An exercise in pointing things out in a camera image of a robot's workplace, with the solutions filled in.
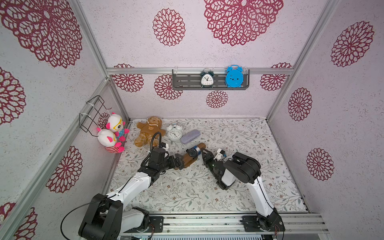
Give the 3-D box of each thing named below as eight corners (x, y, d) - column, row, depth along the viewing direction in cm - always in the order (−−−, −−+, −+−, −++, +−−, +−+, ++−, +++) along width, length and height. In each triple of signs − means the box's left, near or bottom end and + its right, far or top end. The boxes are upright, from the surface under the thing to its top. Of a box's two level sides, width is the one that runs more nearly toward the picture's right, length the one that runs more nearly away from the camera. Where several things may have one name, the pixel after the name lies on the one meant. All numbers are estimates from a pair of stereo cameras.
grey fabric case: (184, 144, 107) (183, 141, 104) (179, 138, 111) (179, 135, 108) (200, 136, 112) (200, 132, 109) (195, 130, 116) (195, 127, 113)
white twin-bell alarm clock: (168, 141, 110) (166, 129, 100) (169, 134, 113) (167, 123, 104) (181, 141, 110) (181, 129, 100) (182, 134, 113) (181, 123, 104)
